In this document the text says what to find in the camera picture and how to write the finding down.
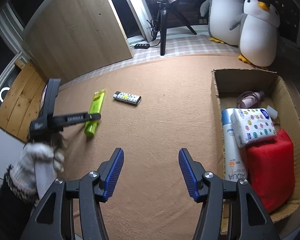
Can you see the large penguin plush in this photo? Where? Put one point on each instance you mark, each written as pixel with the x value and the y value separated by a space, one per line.
pixel 221 13

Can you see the green lotion tube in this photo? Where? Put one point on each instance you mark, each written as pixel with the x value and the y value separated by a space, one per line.
pixel 95 108

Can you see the small white translucent cap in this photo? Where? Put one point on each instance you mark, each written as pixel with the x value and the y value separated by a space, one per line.
pixel 272 112

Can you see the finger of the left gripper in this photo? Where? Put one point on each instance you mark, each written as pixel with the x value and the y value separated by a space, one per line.
pixel 73 119

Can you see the white sunscreen spray bottle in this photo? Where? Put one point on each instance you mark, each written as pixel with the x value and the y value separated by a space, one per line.
pixel 235 168

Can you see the small penguin plush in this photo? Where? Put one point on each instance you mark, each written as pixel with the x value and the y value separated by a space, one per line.
pixel 258 32

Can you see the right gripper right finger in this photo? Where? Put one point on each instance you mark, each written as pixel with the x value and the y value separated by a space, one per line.
pixel 248 218

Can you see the beige felt mat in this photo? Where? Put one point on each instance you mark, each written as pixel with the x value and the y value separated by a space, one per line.
pixel 150 200

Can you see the cardboard box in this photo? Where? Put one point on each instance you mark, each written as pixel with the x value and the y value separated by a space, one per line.
pixel 226 87

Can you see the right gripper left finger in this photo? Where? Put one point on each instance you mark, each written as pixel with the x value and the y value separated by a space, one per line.
pixel 53 217

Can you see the black power strip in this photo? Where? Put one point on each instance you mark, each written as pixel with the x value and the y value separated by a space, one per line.
pixel 141 46

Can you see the light wooden cabinet panel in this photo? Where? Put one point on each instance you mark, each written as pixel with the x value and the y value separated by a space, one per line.
pixel 70 38

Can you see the pink small bottle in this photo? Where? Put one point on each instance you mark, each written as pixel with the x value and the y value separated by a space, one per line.
pixel 249 99

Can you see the red pouch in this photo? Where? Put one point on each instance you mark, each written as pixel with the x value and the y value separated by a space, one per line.
pixel 271 170

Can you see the gloved left hand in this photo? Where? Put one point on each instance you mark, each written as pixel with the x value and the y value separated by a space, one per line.
pixel 37 168

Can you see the patterned white lighter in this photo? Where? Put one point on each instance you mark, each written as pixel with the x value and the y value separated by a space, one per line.
pixel 127 98

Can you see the pine wooden board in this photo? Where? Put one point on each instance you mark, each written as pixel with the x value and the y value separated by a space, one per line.
pixel 21 104

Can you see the patterned tissue pack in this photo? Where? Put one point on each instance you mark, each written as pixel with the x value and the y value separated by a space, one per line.
pixel 251 126

